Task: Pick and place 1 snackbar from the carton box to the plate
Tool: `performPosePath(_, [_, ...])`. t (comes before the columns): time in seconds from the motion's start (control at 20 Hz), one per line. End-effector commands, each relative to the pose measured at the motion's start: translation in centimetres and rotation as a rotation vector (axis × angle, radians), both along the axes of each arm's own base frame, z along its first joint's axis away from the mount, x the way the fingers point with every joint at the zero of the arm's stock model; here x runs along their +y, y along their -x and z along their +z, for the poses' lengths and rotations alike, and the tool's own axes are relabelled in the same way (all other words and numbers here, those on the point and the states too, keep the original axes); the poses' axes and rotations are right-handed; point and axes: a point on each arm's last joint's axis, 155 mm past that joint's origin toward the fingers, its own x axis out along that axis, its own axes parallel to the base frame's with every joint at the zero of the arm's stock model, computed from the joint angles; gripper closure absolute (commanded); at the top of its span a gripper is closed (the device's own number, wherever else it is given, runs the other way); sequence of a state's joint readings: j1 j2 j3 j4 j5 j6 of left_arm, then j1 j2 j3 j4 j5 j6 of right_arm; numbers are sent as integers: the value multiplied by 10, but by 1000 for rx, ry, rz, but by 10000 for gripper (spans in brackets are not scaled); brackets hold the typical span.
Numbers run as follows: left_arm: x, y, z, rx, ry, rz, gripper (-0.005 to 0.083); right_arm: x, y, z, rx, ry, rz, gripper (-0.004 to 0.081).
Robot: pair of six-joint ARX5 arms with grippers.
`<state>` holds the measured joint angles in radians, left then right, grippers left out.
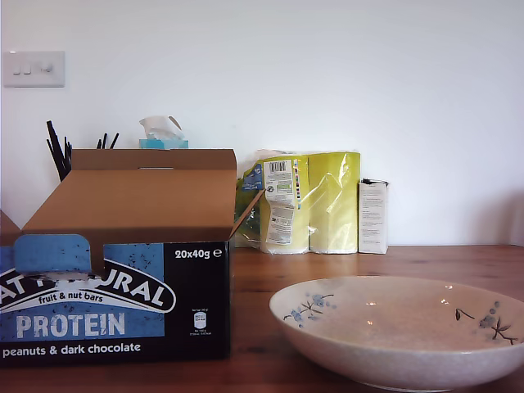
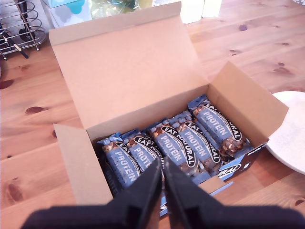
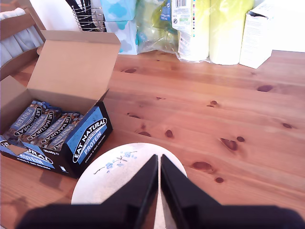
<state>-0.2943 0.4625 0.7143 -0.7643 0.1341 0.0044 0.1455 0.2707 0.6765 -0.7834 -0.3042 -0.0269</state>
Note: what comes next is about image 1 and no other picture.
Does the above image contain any yellow paper towel pack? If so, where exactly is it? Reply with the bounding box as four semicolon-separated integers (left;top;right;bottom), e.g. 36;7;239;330
235;148;363;255

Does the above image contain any blue black snackbar carton box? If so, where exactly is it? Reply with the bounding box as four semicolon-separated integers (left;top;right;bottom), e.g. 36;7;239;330
0;148;266;368

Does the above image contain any turquoise tissue box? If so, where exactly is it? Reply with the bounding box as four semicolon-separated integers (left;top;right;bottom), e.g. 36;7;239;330
138;138;190;151

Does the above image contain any white floral ceramic plate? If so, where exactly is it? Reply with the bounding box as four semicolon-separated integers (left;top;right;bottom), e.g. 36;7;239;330
269;275;524;392

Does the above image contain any white wall light switch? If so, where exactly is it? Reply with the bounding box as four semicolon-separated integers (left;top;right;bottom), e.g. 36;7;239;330
2;50;66;88

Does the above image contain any white tissue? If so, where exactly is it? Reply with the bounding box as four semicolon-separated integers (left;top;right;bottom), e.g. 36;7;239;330
138;115;185;141

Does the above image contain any small white printed box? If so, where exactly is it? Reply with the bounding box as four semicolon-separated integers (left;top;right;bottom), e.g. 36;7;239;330
358;178;390;255

